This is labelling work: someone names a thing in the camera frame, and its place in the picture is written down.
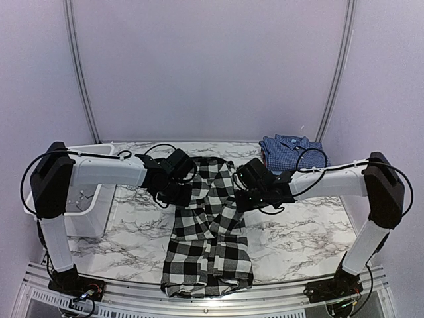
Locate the black white checkered shirt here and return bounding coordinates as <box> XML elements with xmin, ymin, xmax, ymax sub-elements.
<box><xmin>160</xmin><ymin>157</ymin><xmax>254</xmax><ymax>298</ymax></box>

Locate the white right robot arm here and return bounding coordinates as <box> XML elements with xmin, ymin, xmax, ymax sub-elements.
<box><xmin>235</xmin><ymin>152</ymin><xmax>413</xmax><ymax>297</ymax></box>

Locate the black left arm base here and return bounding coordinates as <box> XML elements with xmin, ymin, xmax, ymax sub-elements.
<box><xmin>48</xmin><ymin>266</ymin><xmax>105</xmax><ymax>301</ymax></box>

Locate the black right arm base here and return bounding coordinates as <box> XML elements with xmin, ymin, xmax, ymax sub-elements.
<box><xmin>303</xmin><ymin>268</ymin><xmax>363</xmax><ymax>303</ymax></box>

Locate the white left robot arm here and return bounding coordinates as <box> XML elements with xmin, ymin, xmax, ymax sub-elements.
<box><xmin>21</xmin><ymin>142</ymin><xmax>197</xmax><ymax>295</ymax></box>

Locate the folded blue checkered shirt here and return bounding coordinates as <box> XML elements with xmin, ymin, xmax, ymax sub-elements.
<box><xmin>259</xmin><ymin>134</ymin><xmax>331</xmax><ymax>172</ymax></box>

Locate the white plastic bin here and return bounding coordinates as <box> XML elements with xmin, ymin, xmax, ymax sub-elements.
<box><xmin>24</xmin><ymin>142</ymin><xmax>115</xmax><ymax>238</ymax></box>

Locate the grey cloth in bin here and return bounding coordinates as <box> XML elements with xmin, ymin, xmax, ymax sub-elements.
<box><xmin>66</xmin><ymin>185</ymin><xmax>97</xmax><ymax>213</ymax></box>

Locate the aluminium front frame rail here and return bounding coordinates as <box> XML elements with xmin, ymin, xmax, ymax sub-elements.
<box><xmin>12</xmin><ymin>263</ymin><xmax>395</xmax><ymax>317</ymax></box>

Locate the right aluminium wall post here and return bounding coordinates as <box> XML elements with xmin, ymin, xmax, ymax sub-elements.
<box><xmin>315</xmin><ymin>0</ymin><xmax>357</xmax><ymax>142</ymax></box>

